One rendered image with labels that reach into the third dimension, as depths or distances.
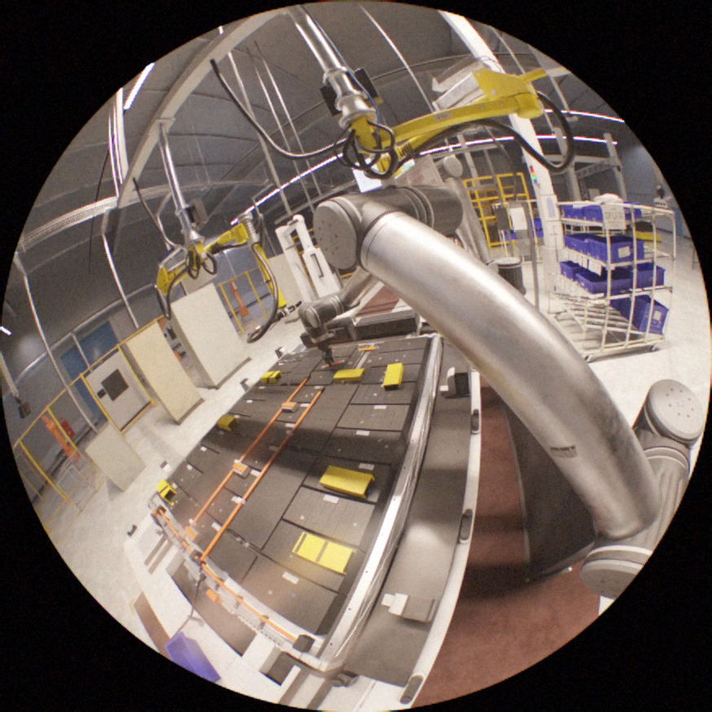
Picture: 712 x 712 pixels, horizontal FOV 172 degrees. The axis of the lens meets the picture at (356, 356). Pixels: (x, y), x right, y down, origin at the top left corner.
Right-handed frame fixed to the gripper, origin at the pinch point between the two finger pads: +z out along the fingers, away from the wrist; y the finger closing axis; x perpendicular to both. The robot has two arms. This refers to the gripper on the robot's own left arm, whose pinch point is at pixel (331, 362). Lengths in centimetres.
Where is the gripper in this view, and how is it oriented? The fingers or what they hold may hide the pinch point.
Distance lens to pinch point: 143.4
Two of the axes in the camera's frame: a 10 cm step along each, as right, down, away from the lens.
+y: -0.5, 4.8, -8.8
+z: 3.3, 8.4, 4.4
